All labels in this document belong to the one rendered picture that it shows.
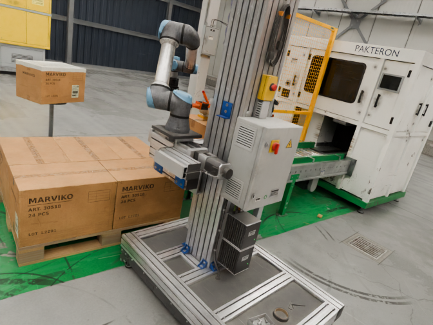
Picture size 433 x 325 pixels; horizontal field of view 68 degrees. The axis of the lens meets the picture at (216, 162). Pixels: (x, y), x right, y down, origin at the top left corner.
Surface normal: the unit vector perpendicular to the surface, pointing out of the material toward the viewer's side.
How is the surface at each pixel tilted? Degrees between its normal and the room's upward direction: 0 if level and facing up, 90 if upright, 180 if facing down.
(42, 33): 90
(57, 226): 90
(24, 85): 90
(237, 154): 90
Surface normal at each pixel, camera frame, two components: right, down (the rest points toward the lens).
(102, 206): 0.61, 0.37
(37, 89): -0.41, 0.22
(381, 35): -0.72, 0.09
